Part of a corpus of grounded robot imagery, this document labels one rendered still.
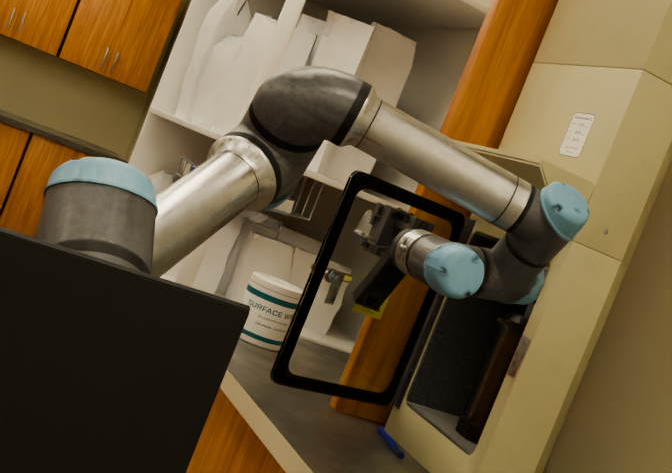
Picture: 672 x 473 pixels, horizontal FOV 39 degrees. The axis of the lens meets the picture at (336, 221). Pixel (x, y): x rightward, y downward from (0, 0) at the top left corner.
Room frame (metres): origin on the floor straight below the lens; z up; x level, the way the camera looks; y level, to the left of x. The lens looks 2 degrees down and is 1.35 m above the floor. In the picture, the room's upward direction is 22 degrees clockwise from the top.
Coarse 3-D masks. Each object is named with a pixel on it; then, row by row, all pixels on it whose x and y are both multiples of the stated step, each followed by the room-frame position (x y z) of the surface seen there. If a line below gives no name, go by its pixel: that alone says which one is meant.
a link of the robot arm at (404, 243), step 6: (408, 234) 1.47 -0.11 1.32; (414, 234) 1.46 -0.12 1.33; (420, 234) 1.45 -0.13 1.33; (402, 240) 1.46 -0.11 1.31; (408, 240) 1.45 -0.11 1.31; (396, 246) 1.47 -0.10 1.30; (402, 246) 1.44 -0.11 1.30; (408, 246) 1.44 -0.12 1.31; (396, 252) 1.47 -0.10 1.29; (402, 252) 1.45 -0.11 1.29; (396, 258) 1.47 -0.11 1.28; (402, 258) 1.45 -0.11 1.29; (402, 264) 1.45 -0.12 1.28; (402, 270) 1.47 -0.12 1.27
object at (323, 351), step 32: (352, 224) 1.67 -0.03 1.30; (448, 224) 1.82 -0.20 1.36; (352, 256) 1.69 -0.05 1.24; (320, 288) 1.67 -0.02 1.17; (352, 288) 1.71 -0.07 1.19; (416, 288) 1.81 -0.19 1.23; (320, 320) 1.68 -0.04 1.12; (352, 320) 1.73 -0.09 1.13; (384, 320) 1.78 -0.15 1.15; (320, 352) 1.70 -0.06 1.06; (352, 352) 1.75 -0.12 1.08; (384, 352) 1.80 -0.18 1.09; (352, 384) 1.77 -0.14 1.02; (384, 384) 1.82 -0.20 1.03
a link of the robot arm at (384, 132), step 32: (256, 96) 1.33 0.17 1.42; (288, 96) 1.29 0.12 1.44; (320, 96) 1.28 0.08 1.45; (352, 96) 1.28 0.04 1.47; (288, 128) 1.30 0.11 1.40; (320, 128) 1.30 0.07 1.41; (352, 128) 1.29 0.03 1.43; (384, 128) 1.30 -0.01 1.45; (416, 128) 1.31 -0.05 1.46; (384, 160) 1.32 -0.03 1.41; (416, 160) 1.31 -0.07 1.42; (448, 160) 1.31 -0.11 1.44; (480, 160) 1.33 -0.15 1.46; (448, 192) 1.33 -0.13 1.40; (480, 192) 1.32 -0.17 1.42; (512, 192) 1.32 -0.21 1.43; (544, 192) 1.33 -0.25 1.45; (576, 192) 1.35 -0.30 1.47; (512, 224) 1.33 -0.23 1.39; (544, 224) 1.32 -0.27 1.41; (576, 224) 1.31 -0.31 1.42; (544, 256) 1.36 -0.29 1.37
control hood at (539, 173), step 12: (468, 144) 1.73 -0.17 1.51; (492, 156) 1.66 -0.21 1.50; (504, 156) 1.62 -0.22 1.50; (516, 156) 1.59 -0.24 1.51; (504, 168) 1.64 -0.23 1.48; (516, 168) 1.60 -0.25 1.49; (528, 168) 1.56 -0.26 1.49; (540, 168) 1.53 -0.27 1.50; (552, 168) 1.53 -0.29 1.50; (528, 180) 1.58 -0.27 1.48; (540, 180) 1.54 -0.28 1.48; (552, 180) 1.54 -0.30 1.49; (564, 180) 1.55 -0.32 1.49; (576, 180) 1.55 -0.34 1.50; (588, 192) 1.57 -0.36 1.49
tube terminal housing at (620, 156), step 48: (528, 96) 1.83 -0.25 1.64; (576, 96) 1.70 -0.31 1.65; (624, 96) 1.59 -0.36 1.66; (528, 144) 1.78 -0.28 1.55; (624, 144) 1.58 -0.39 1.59; (624, 192) 1.60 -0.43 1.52; (576, 240) 1.57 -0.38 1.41; (624, 240) 1.61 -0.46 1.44; (576, 288) 1.59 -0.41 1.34; (528, 336) 1.58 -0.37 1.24; (576, 336) 1.60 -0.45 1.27; (528, 384) 1.58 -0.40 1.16; (576, 384) 1.73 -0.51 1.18; (432, 432) 1.72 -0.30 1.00; (528, 432) 1.60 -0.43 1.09
